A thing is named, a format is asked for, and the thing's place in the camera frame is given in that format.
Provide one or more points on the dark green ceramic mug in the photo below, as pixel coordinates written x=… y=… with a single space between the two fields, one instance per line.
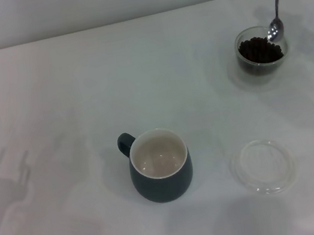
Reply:
x=163 y=189

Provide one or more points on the coffee bean pile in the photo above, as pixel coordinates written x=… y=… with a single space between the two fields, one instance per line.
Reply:
x=256 y=51

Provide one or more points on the clear glass cup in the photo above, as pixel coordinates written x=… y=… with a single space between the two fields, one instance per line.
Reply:
x=258 y=70

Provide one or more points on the clear glass saucer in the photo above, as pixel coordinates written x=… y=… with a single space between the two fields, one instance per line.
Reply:
x=263 y=165

